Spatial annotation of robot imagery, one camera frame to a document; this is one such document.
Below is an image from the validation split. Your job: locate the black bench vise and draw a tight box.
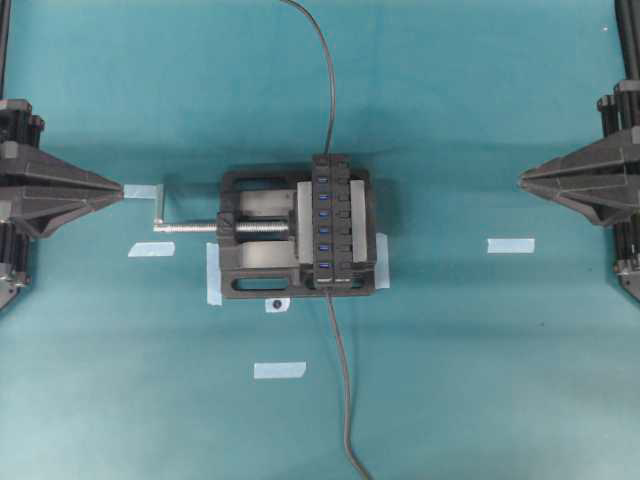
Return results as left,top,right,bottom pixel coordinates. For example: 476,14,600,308
216,164,377,300

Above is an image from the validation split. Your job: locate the black multiport USB hub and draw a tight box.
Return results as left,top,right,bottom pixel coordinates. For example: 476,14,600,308
311,155,354,289

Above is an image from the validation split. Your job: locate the blue tape left of vise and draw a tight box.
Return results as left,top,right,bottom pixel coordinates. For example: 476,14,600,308
128,241,175,258

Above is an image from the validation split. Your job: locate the blue tape under vise right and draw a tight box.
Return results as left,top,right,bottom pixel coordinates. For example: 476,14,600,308
374,233,390,290

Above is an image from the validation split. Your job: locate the black hub power cable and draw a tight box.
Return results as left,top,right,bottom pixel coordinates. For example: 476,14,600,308
279,0,337,156

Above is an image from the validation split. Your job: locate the tape with black dot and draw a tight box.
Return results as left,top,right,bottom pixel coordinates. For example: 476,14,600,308
265,298,291,314

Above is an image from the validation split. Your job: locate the blue tape near left gripper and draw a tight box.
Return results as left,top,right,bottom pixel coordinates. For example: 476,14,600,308
123,184,157,200

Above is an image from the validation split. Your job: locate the blue tape on right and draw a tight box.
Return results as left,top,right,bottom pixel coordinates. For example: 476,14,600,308
487,238,535,254

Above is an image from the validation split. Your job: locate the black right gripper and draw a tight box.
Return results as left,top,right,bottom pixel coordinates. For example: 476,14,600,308
518,79,640,302

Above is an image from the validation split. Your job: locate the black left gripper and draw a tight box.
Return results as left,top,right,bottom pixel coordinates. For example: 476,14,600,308
0,99,124,312

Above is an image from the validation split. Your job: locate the blue tape under vise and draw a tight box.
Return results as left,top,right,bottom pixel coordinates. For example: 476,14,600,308
374,233,390,290
206,242,223,306

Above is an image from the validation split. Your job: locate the black USB cable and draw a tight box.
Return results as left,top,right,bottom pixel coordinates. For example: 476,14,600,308
323,288,374,480

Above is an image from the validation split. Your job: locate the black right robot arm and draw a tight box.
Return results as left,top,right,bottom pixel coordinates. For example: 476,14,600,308
519,1,639,299

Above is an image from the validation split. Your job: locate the blue tape at bottom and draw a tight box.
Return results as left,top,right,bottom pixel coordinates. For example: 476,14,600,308
253,361,307,380

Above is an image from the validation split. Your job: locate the blue tape under vise left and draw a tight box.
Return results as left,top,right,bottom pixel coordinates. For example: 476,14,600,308
206,242,223,306

